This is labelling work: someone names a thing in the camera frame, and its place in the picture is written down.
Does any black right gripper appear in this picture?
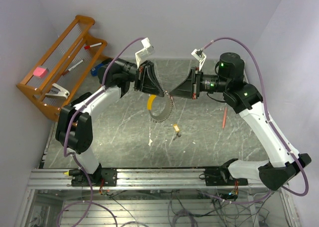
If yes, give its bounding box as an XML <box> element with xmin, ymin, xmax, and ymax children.
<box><xmin>169</xmin><ymin>67</ymin><xmax>229</xmax><ymax>100</ymax></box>

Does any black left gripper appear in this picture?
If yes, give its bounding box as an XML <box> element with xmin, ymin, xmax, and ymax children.
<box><xmin>113</xmin><ymin>58</ymin><xmax>165</xmax><ymax>98</ymax></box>

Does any large keyring with yellow handle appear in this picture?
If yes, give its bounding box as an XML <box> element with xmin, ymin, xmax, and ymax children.
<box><xmin>147</xmin><ymin>91</ymin><xmax>174</xmax><ymax>123</ymax></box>

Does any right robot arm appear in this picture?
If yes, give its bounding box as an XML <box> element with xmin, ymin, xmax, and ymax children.
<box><xmin>170</xmin><ymin>52</ymin><xmax>312</xmax><ymax>191</ymax></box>

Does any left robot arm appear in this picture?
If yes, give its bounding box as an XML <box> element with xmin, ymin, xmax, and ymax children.
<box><xmin>55</xmin><ymin>58</ymin><xmax>164</xmax><ymax>186</ymax></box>

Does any yellow key tag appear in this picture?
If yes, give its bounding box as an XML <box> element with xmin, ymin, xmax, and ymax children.
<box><xmin>173</xmin><ymin>124</ymin><xmax>180</xmax><ymax>132</ymax></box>

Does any orange pencil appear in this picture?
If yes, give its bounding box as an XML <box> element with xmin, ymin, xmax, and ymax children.
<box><xmin>222</xmin><ymin>107</ymin><xmax>228</xmax><ymax>129</ymax></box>

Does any silver key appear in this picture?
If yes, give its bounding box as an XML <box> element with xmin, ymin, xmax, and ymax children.
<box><xmin>173</xmin><ymin>133</ymin><xmax>181</xmax><ymax>140</ymax></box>

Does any blue stapler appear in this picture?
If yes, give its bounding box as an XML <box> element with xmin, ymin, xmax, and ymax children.
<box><xmin>90</xmin><ymin>62</ymin><xmax>106</xmax><ymax>77</ymax></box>

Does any black stapler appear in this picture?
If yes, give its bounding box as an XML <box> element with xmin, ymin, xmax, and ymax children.
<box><xmin>68</xmin><ymin>92</ymin><xmax>92</xmax><ymax>107</ymax></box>

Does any red capped marker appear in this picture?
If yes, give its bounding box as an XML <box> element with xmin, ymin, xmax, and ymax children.
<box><xmin>84</xmin><ymin>42</ymin><xmax>102</xmax><ymax>50</ymax></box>

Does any brown tipped marker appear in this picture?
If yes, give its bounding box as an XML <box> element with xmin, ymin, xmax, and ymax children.
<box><xmin>62</xmin><ymin>59</ymin><xmax>84</xmax><ymax>76</ymax></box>

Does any white stapler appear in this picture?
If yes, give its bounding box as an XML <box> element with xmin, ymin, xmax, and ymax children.
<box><xmin>45</xmin><ymin>83</ymin><xmax>70</xmax><ymax>100</ymax></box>

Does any orange wooden rack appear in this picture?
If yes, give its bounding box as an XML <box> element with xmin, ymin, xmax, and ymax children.
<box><xmin>16</xmin><ymin>15</ymin><xmax>107</xmax><ymax>121</ymax></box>

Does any pink eraser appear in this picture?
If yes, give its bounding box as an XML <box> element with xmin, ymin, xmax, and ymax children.
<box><xmin>33</xmin><ymin>66</ymin><xmax>49</xmax><ymax>79</ymax></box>

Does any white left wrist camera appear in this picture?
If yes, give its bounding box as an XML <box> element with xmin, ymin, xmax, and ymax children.
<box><xmin>135</xmin><ymin>38</ymin><xmax>155</xmax><ymax>68</ymax></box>

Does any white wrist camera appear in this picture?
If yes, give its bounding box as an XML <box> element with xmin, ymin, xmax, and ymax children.
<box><xmin>135</xmin><ymin>38</ymin><xmax>155</xmax><ymax>68</ymax></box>
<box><xmin>191</xmin><ymin>48</ymin><xmax>207</xmax><ymax>71</ymax></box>

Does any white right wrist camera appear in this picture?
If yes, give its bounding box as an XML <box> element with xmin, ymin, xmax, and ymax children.
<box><xmin>191</xmin><ymin>48</ymin><xmax>207</xmax><ymax>71</ymax></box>

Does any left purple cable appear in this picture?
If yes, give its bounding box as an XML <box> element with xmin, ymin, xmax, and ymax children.
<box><xmin>62</xmin><ymin>37</ymin><xmax>147</xmax><ymax>158</ymax></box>

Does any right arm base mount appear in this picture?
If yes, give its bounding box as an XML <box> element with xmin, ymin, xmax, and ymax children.
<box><xmin>199</xmin><ymin>158</ymin><xmax>248</xmax><ymax>186</ymax></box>

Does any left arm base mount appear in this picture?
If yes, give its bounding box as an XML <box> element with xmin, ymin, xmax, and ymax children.
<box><xmin>71</xmin><ymin>168</ymin><xmax>118</xmax><ymax>187</ymax></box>

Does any yellow tipped tool on rail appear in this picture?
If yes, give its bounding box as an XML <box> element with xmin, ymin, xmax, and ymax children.
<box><xmin>64</xmin><ymin>169</ymin><xmax>81</xmax><ymax>176</ymax></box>

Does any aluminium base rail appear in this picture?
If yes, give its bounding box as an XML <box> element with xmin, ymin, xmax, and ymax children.
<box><xmin>26</xmin><ymin>168</ymin><xmax>290</xmax><ymax>190</ymax></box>

